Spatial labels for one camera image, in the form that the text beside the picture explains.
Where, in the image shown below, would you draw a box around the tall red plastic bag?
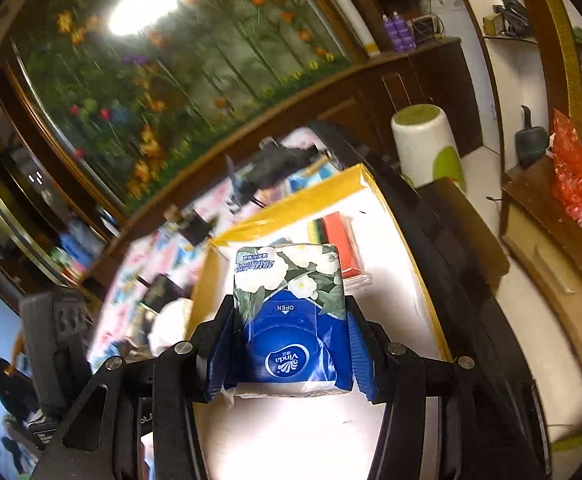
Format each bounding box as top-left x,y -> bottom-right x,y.
551,110 -> 582,221

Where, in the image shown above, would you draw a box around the black device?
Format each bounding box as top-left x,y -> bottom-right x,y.
226,137 -> 329,201

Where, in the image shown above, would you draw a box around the flower display glass case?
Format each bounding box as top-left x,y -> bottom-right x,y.
1,0 -> 367,216

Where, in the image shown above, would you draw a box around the small black motor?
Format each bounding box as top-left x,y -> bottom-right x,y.
165,204 -> 219,247

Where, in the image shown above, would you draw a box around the dark wooden cabinet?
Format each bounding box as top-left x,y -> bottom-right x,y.
321,37 -> 484,161

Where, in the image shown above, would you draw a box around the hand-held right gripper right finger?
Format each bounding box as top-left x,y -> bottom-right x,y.
343,294 -> 554,480

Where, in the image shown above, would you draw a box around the pack of coloured strips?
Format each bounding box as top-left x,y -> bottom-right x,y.
307,211 -> 367,278

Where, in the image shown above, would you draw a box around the blue flowered tissue pack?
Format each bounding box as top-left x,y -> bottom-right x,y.
223,242 -> 357,398

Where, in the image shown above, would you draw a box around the black foil packet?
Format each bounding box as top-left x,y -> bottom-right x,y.
138,274 -> 182,313

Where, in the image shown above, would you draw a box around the black cables on shelf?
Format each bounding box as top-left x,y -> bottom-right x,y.
493,0 -> 532,36

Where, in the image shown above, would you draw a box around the yellow-edged white box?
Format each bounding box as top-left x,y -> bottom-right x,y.
186,164 -> 454,480

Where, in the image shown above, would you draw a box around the blue plastic jug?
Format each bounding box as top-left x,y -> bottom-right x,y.
58,220 -> 102,271

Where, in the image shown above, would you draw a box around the purple spray can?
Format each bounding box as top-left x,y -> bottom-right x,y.
393,11 -> 414,52
382,12 -> 398,52

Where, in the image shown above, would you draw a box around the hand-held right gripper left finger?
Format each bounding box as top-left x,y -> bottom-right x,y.
31,294 -> 237,480

